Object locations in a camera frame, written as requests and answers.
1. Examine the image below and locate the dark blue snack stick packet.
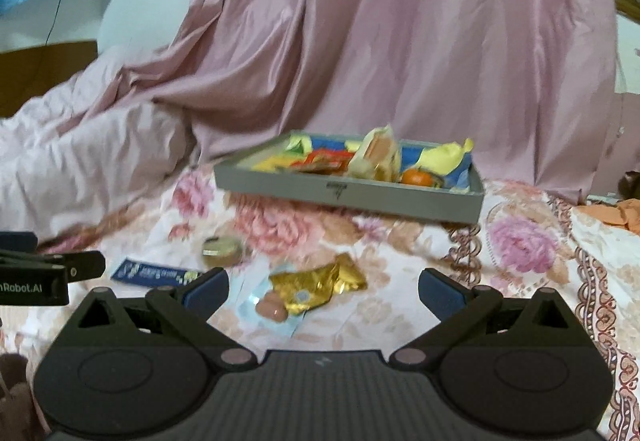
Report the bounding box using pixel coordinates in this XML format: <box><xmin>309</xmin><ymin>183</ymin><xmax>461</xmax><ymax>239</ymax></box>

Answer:
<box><xmin>111</xmin><ymin>258</ymin><xmax>202</xmax><ymax>288</ymax></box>

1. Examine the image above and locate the sausage pack light blue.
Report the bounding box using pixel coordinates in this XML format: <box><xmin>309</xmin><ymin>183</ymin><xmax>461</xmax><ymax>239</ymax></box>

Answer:
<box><xmin>236</xmin><ymin>276</ymin><xmax>304</xmax><ymax>337</ymax></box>

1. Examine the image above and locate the gold foil snack packet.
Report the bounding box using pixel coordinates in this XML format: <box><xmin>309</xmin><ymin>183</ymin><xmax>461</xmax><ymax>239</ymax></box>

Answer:
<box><xmin>269</xmin><ymin>253</ymin><xmax>368</xmax><ymax>315</ymax></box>

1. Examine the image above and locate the round biscuit pack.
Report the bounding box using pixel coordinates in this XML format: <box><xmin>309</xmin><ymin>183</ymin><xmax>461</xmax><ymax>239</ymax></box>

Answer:
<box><xmin>202</xmin><ymin>235</ymin><xmax>244</xmax><ymax>268</ymax></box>

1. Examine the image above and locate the pale pink duvet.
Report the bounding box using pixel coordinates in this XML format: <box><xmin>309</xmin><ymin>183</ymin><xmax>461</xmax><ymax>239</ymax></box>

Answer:
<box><xmin>1</xmin><ymin>48</ymin><xmax>194</xmax><ymax>241</ymax></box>

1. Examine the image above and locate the floral bed sheet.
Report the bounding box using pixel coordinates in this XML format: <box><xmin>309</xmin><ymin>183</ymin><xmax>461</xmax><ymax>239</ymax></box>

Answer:
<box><xmin>0</xmin><ymin>160</ymin><xmax>640</xmax><ymax>441</ymax></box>

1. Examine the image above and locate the grey cardboard tray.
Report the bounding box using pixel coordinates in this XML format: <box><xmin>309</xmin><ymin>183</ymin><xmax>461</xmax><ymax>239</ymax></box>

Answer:
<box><xmin>214</xmin><ymin>131</ymin><xmax>485</xmax><ymax>224</ymax></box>

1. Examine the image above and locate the orange tangerine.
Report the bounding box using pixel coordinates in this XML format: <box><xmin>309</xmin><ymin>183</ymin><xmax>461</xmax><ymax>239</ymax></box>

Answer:
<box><xmin>400</xmin><ymin>168</ymin><xmax>435</xmax><ymax>188</ymax></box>

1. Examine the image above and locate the yellow torn paper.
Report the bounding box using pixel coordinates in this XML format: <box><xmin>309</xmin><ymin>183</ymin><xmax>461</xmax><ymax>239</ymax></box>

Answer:
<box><xmin>416</xmin><ymin>138</ymin><xmax>474</xmax><ymax>177</ymax></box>

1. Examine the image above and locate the sandwich in clear wrapper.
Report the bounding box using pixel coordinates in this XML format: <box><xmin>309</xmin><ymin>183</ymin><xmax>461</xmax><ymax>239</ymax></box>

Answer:
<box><xmin>346</xmin><ymin>125</ymin><xmax>401</xmax><ymax>182</ymax></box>

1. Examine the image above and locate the orange cloth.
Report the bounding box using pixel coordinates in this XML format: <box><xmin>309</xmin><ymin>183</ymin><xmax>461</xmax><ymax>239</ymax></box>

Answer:
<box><xmin>578</xmin><ymin>198</ymin><xmax>640</xmax><ymax>235</ymax></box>

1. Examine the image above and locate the red snack packet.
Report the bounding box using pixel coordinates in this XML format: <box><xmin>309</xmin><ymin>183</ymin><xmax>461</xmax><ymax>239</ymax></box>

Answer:
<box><xmin>288</xmin><ymin>149</ymin><xmax>354</xmax><ymax>175</ymax></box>

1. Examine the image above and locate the wooden headboard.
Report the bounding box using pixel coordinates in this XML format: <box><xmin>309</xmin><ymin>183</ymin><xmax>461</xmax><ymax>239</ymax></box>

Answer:
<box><xmin>0</xmin><ymin>40</ymin><xmax>98</xmax><ymax>117</ymax></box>

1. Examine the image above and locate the pink satin curtain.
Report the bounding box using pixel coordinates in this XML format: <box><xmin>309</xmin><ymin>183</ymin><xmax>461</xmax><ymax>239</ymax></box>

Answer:
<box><xmin>98</xmin><ymin>0</ymin><xmax>616</xmax><ymax>200</ymax></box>

